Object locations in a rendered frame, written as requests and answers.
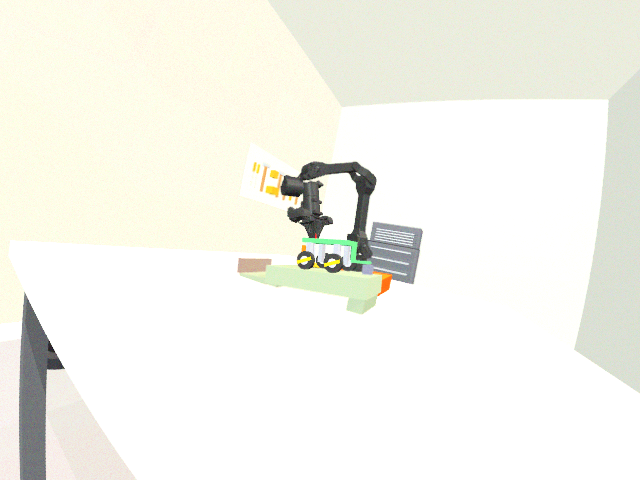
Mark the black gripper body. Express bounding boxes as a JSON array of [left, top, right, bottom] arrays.
[[289, 196, 333, 226]]

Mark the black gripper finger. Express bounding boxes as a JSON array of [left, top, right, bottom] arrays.
[[316, 222, 326, 239], [299, 220, 318, 238]]

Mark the green trolley with black wheels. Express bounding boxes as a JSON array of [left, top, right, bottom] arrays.
[[296, 238, 372, 273]]

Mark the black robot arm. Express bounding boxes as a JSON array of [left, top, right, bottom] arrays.
[[280, 161, 377, 261]]

